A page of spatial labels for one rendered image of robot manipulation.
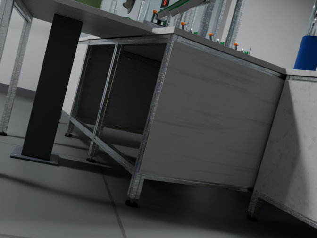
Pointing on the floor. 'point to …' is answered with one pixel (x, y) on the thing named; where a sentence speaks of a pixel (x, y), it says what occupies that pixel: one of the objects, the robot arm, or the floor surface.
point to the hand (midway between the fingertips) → (129, 12)
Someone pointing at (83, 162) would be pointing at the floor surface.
